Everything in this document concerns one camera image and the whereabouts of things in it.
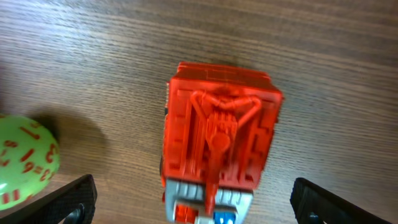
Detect green ball red numbers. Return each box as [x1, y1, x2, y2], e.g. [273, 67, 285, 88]
[1, 114, 60, 210]

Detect red toy fire truck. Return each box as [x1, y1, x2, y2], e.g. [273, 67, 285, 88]
[160, 62, 284, 223]

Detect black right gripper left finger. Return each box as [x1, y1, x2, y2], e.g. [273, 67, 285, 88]
[1, 174, 97, 224]

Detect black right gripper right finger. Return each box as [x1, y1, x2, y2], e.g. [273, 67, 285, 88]
[290, 177, 391, 224]

